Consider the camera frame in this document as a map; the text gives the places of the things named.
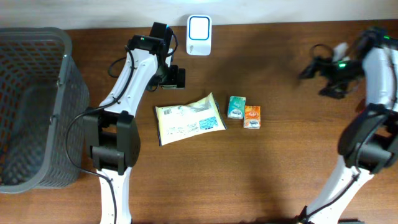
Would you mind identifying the yellow wet wipes pack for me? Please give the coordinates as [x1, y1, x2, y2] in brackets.
[155, 93, 226, 146]

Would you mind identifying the green tissue pack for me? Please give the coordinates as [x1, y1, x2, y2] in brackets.
[227, 96, 246, 119]

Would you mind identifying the orange tissue pack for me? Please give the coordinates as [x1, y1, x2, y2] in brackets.
[243, 105, 261, 129]

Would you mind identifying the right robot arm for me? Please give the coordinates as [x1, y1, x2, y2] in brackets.
[295, 27, 397, 223]

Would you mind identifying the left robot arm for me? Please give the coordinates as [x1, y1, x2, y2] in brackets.
[83, 22, 185, 223]

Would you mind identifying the white barcode scanner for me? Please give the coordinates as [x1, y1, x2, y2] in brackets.
[186, 14, 212, 56]

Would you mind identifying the grey plastic mesh basket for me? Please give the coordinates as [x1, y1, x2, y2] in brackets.
[1, 27, 90, 194]

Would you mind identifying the left black camera cable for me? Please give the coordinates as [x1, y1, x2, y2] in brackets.
[64, 30, 180, 224]

